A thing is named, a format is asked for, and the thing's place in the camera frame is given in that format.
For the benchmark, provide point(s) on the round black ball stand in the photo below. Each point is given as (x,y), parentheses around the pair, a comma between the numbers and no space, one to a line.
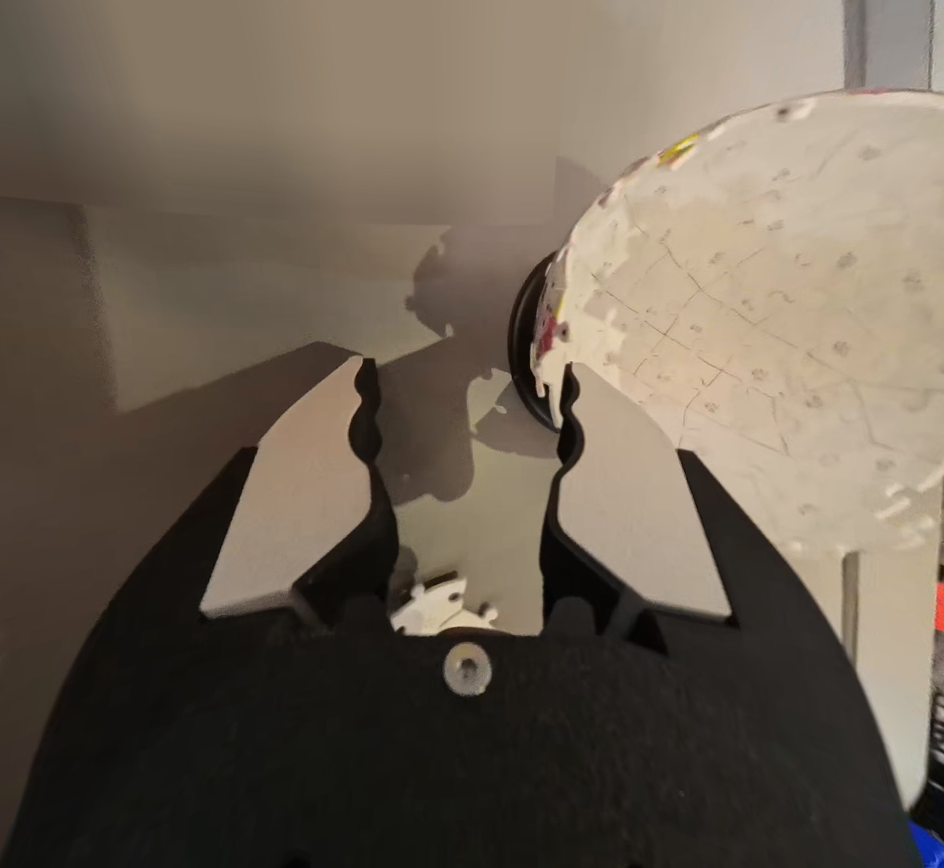
(525,366)

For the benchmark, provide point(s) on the colourful puzzle ball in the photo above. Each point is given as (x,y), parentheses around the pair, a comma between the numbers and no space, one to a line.
(774,307)

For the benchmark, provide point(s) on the joined white puzzle pieces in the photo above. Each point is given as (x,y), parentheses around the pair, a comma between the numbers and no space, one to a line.
(435,613)

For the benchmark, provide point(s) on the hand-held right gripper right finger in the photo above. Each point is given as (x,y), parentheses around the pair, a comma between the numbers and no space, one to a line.
(627,499)

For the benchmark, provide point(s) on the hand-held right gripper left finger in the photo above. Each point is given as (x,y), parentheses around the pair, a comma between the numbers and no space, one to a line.
(302,484)

